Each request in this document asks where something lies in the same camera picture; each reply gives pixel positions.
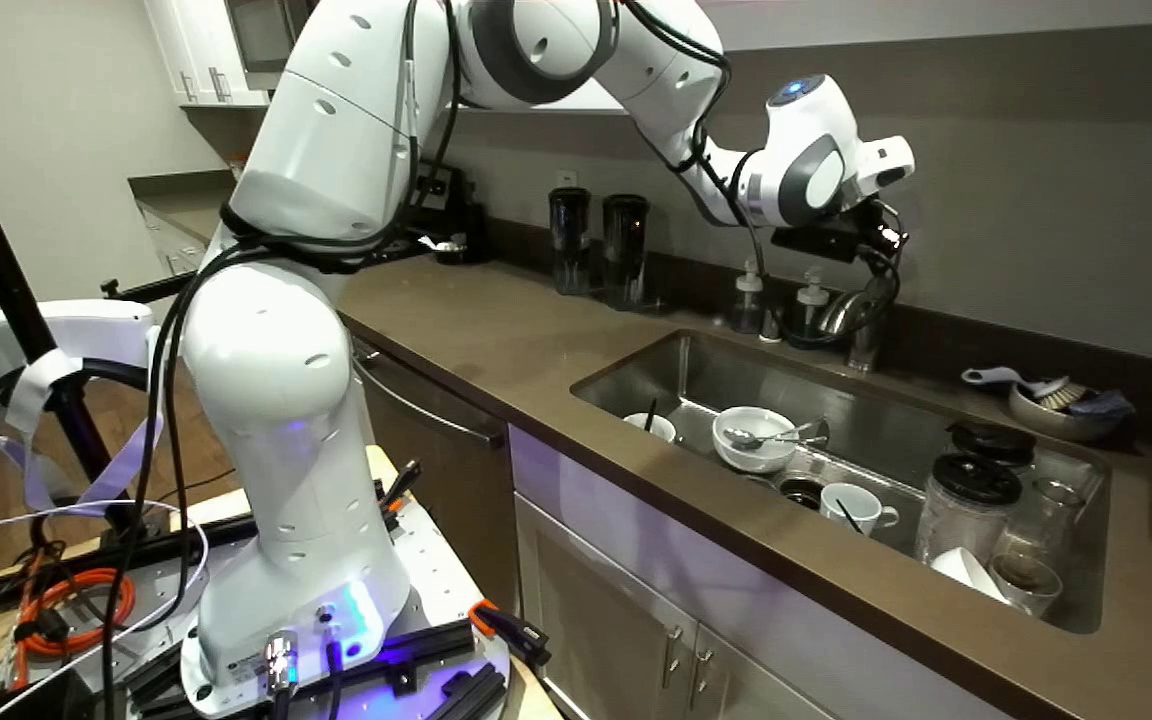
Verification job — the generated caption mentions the large white bowl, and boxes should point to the large white bowl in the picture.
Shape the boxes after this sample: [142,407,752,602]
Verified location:
[710,404,810,480]

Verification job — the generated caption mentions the large metal spoon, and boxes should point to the large metal spoon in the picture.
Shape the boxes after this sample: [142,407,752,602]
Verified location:
[726,417,831,455]

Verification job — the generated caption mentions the orange cable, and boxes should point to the orange cable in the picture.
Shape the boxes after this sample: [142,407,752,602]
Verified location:
[8,563,145,667]

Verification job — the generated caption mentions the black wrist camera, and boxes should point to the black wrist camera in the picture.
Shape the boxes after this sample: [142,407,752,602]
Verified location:
[767,220,868,268]

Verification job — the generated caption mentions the blender jar with black lid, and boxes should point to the blender jar with black lid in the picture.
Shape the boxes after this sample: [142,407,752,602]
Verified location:
[916,451,1030,563]
[944,417,1042,474]

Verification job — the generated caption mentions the small white bowl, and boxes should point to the small white bowl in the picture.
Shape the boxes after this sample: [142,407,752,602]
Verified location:
[622,398,684,448]

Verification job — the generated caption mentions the white mug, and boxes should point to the white mug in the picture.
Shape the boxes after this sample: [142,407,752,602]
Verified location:
[818,480,903,543]

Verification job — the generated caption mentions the stainless steel sink basin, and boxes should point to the stainless steel sink basin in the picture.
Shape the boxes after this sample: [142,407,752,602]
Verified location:
[569,327,1118,641]

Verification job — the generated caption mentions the white curved stand frame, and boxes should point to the white curved stand frame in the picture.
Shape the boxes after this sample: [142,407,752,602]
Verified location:
[0,296,188,522]

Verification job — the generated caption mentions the robot mounting table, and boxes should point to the robot mounting table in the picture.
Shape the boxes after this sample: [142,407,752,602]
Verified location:
[0,444,569,720]

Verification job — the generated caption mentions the clear drinking glass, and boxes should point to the clear drinking glass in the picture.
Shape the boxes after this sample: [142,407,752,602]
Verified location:
[985,530,1070,622]

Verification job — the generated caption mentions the white dish brush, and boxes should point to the white dish brush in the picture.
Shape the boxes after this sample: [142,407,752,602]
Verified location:
[956,362,1076,407]

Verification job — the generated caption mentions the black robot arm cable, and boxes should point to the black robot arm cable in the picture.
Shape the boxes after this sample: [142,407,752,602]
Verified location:
[96,0,739,720]

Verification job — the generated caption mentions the white corner cabinet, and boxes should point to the white corner cabinet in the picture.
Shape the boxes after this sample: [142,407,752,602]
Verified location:
[142,0,276,112]

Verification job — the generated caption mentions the blue sponge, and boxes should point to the blue sponge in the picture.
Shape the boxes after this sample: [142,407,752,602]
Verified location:
[1070,384,1141,426]

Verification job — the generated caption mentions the green soap pump dispenser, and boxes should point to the green soap pump dispenser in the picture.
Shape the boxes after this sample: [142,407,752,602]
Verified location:
[787,272,835,355]

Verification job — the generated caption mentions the white sponge dish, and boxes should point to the white sponge dish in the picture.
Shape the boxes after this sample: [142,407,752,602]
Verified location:
[1004,382,1138,448]

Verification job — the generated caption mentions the sink base cabinet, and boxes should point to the sink base cabinet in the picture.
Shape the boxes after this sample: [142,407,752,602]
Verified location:
[504,426,1014,720]

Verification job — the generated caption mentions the stainless steel kitchen faucet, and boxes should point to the stainless steel kitchen faucet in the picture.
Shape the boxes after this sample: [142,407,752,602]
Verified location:
[818,261,903,382]

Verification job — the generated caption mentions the clear glass jar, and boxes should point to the clear glass jar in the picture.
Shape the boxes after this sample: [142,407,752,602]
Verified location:
[1019,444,1099,542]

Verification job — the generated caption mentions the black microwave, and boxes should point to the black microwave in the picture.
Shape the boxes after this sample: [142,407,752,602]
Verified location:
[221,0,327,81]

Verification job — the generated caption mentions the dishwasher with metal handle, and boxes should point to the dishwasher with metal handle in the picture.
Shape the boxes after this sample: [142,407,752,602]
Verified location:
[349,331,525,622]

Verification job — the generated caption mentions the grey canister jars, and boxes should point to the grey canister jars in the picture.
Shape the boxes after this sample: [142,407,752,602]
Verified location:
[727,261,773,340]

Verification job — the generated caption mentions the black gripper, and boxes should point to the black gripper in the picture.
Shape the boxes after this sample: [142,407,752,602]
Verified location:
[854,193,911,282]

